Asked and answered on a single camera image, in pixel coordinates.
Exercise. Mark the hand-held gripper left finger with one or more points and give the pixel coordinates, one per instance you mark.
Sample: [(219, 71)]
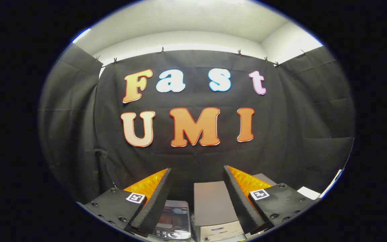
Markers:
[(158, 201)]

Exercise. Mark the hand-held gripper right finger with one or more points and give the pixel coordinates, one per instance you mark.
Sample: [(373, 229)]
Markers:
[(237, 201)]

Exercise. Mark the small grey washing machine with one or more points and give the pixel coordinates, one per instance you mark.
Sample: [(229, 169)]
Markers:
[(180, 236)]

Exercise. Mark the black backdrop cloth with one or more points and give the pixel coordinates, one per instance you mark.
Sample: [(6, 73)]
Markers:
[(193, 158)]

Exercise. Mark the white paper sheet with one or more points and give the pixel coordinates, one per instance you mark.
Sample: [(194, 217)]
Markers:
[(309, 193)]

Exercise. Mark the row of black clips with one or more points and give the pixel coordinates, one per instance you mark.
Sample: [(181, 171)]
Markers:
[(162, 51)]

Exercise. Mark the ceiling light panel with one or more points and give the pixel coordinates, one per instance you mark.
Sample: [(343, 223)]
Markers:
[(81, 35)]

